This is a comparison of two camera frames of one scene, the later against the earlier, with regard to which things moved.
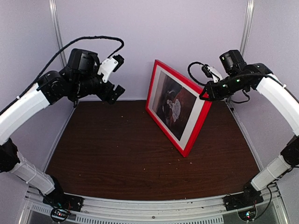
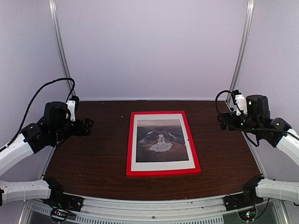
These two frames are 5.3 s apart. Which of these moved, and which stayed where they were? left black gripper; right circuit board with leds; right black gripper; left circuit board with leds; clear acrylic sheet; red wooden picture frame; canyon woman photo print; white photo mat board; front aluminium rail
Moved: right black gripper; clear acrylic sheet; white photo mat board; canyon woman photo print; left black gripper; red wooden picture frame
Stayed: right circuit board with leds; left circuit board with leds; front aluminium rail
